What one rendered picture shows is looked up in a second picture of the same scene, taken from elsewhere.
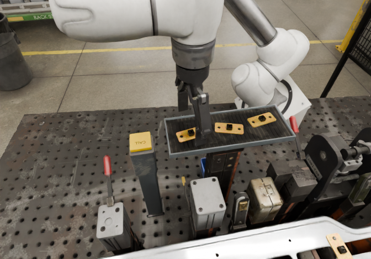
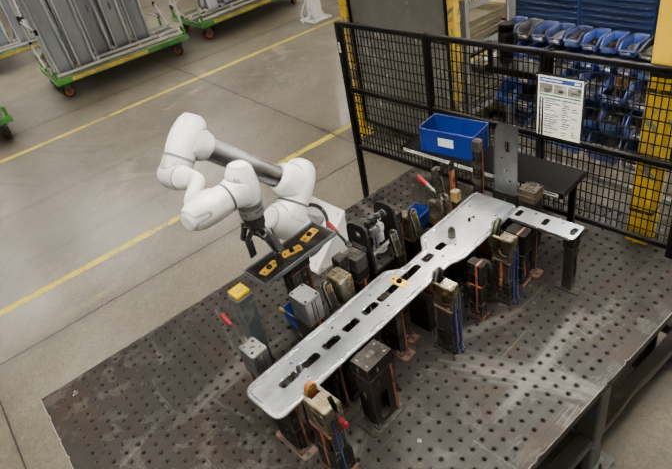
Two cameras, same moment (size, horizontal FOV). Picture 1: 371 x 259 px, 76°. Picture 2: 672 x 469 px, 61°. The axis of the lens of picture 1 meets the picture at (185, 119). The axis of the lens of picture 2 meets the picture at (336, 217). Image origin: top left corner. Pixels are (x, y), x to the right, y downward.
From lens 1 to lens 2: 1.54 m
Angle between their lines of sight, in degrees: 24
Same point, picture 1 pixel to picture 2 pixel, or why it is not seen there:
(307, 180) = (359, 255)
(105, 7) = (215, 208)
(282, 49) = (293, 179)
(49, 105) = not seen: outside the picture
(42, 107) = not seen: outside the picture
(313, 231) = (380, 282)
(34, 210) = (153, 448)
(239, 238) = (340, 313)
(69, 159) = (147, 396)
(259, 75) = (288, 209)
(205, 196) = (303, 295)
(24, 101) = not seen: outside the picture
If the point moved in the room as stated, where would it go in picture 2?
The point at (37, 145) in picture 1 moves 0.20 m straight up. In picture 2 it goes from (95, 410) to (74, 378)
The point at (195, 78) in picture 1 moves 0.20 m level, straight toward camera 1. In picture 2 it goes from (260, 223) to (286, 249)
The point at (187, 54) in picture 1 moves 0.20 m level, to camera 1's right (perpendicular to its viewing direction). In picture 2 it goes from (252, 212) to (301, 187)
